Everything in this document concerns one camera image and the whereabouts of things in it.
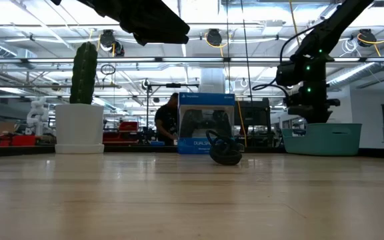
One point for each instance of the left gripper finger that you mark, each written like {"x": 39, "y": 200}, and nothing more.
{"x": 158, "y": 30}

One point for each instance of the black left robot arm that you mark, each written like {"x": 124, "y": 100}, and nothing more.
{"x": 56, "y": 1}

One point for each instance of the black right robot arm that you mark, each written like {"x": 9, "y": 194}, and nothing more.
{"x": 328, "y": 30}

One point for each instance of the teal plastic bin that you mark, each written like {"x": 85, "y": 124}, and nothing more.
{"x": 325, "y": 141}

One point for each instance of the black cabinet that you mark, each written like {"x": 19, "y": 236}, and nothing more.
{"x": 253, "y": 116}

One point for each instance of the green cactus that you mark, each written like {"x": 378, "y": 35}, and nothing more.
{"x": 83, "y": 73}

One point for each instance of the blue DualShock controller box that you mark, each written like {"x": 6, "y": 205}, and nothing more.
{"x": 205, "y": 100}

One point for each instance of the person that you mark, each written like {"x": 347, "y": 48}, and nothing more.
{"x": 165, "y": 120}

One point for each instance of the red toolbox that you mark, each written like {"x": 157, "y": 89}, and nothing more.
{"x": 128, "y": 126}

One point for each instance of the white hexagonal plant pot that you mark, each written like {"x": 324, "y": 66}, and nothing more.
{"x": 78, "y": 130}

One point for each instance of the white robot figure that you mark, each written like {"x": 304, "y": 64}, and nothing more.
{"x": 38, "y": 115}

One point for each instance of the red crate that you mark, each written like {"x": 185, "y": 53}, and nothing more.
{"x": 23, "y": 140}

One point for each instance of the black aluminium table frame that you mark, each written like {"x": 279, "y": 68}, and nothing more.
{"x": 12, "y": 151}

